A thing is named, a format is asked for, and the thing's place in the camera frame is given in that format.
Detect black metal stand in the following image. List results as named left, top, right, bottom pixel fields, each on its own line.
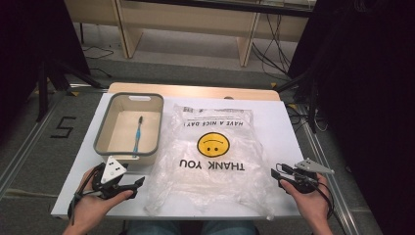
left=275, top=70, right=321, bottom=133

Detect bundle of black cables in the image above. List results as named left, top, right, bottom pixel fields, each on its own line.
left=251, top=13, right=293, bottom=77

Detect person's right hand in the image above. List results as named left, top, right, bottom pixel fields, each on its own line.
left=279, top=173, right=329, bottom=226

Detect beige basket with grey rim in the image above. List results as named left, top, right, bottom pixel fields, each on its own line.
left=93, top=92, right=164, bottom=165

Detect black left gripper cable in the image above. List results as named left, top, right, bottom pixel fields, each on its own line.
left=67, top=164, right=99, bottom=226

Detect person's legs in jeans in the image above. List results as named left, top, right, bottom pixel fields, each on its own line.
left=125, top=219, right=258, bottom=235

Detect clear plastic bag yellow smiley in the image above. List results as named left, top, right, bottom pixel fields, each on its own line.
left=144, top=103, right=277, bottom=221

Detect black tripod stand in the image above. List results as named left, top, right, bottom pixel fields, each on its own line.
left=35, top=58, right=102, bottom=123

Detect metal floor rail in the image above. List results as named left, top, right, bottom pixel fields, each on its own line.
left=0, top=94, right=67, bottom=197
left=300, top=104, right=360, bottom=235

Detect person's left hand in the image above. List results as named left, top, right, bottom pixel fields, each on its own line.
left=72, top=165, right=134, bottom=228

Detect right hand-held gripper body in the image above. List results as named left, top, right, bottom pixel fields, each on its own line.
left=287, top=158, right=336, bottom=194

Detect white board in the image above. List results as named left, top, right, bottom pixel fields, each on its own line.
left=50, top=92, right=306, bottom=219

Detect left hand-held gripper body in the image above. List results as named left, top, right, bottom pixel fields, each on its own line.
left=92, top=156, right=128, bottom=200

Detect beige wooden desk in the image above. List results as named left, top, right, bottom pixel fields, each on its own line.
left=63, top=0, right=317, bottom=68

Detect black curtain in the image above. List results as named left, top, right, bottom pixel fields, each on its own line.
left=0, top=0, right=91, bottom=138
left=287, top=0, right=415, bottom=235

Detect blue toothbrush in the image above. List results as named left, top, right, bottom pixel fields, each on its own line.
left=132, top=116, right=144, bottom=159

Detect black floor cable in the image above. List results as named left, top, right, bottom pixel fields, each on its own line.
left=81, top=45, right=115, bottom=61

